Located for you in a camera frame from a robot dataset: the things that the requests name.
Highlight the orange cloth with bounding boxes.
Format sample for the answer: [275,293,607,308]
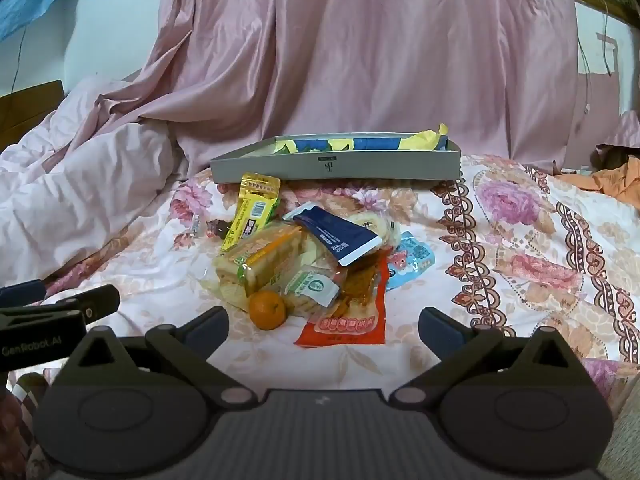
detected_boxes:
[555,155,640,211]

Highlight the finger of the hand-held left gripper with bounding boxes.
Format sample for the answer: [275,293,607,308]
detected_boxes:
[0,280,46,307]
[42,285,122,322]

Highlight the red snack packet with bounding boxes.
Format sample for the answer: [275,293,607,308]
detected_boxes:
[294,250,391,346]

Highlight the navy blue snack packet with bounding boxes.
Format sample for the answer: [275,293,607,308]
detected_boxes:
[292,204,383,267]

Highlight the floral bedsheet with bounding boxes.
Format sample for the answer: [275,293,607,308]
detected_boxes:
[0,152,640,480]

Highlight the yellow snack packet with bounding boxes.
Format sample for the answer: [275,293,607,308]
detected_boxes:
[220,173,281,253]

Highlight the white hanging cable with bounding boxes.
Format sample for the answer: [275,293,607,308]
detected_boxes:
[577,0,616,78]

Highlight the light blue snack packet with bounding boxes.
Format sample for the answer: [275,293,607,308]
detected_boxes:
[385,231,436,290]

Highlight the grey cardboard box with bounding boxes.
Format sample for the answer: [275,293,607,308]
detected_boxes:
[209,131,463,188]

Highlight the thin black cable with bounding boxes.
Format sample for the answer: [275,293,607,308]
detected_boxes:
[9,24,28,95]

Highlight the orange tangerine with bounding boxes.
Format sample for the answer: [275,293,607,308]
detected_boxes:
[248,291,287,331]

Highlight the pale pink quilt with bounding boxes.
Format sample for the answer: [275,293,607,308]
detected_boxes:
[0,77,191,281]

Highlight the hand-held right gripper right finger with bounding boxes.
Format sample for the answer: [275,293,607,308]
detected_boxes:
[391,307,588,410]

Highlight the yellow tissue paper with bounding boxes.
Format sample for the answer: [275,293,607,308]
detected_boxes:
[400,122,451,151]

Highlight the sliced bread packet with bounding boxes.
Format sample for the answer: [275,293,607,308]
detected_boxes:
[215,222,321,311]

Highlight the wooden headboard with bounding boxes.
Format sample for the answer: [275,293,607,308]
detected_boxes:
[0,80,66,151]

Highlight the pink curtain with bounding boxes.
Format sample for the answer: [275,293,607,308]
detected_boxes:
[595,110,640,161]
[42,0,581,181]

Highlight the cookie packet with green label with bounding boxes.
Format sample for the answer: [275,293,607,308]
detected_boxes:
[282,265,348,318]

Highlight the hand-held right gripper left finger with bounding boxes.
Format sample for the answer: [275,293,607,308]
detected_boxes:
[52,306,261,411]

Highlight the blue yellow printed paper liner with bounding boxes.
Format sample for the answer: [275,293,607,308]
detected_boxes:
[272,134,441,153]

